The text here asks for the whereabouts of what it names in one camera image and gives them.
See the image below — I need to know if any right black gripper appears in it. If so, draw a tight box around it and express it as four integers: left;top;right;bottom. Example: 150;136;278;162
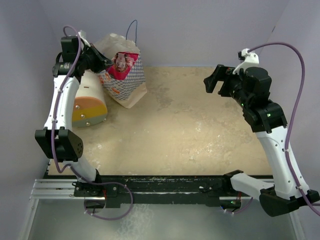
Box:
204;63;251;108

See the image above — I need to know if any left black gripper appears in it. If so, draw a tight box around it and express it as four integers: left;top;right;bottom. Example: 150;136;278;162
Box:
78;43;115;74

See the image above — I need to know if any pink chips bag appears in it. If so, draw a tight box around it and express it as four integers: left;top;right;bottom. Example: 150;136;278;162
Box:
106;52;139;80

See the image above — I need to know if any checkered paper bag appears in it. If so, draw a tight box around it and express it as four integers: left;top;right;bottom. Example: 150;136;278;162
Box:
94;19;147;109

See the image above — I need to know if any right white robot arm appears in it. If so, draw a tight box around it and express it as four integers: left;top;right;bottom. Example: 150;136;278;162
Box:
203;64;320;217

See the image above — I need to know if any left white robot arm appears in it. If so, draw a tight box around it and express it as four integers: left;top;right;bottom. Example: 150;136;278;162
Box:
34;35;112;196

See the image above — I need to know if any cream and orange cylinder box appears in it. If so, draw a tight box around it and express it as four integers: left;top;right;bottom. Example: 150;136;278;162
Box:
72;71;108;128

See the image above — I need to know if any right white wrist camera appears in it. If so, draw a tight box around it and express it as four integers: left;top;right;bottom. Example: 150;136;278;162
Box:
232;48;260;75

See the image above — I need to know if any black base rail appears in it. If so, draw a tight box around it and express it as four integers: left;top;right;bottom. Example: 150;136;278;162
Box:
72;175;246;208

